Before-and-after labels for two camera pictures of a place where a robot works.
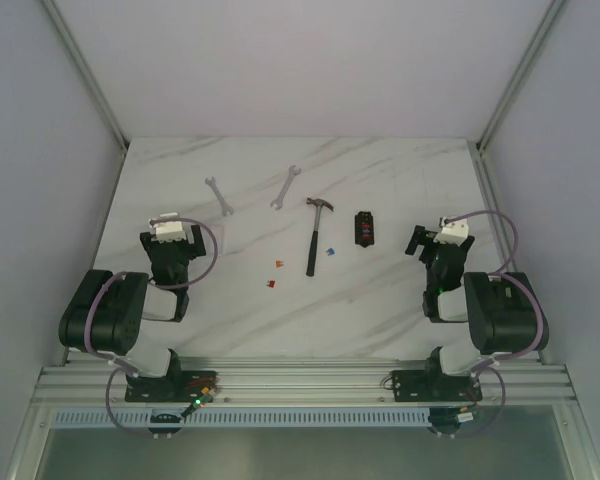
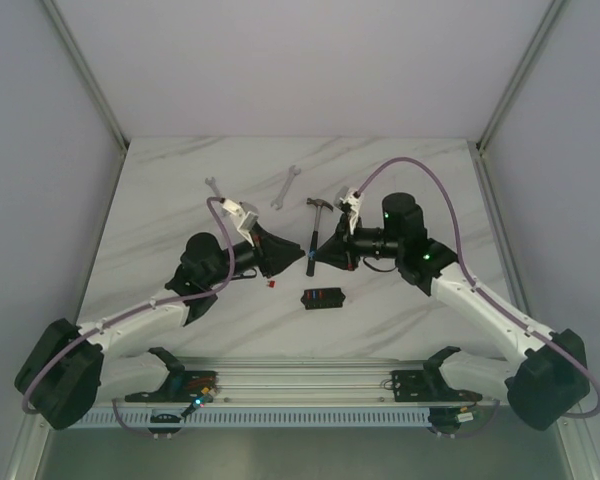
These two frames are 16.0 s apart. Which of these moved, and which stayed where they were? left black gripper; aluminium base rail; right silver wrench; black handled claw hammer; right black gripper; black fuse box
Moved: right black gripper; left black gripper; black fuse box
Stayed: black handled claw hammer; right silver wrench; aluminium base rail
